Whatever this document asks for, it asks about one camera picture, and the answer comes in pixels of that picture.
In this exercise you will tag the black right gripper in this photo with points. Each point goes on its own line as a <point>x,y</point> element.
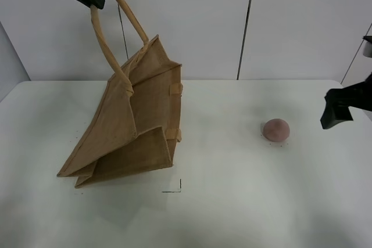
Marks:
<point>337,102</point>

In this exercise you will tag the pink peach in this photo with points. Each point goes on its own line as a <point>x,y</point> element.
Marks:
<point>276,130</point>

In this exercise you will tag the brown linen tote bag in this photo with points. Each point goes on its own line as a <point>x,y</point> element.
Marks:
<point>136,126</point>

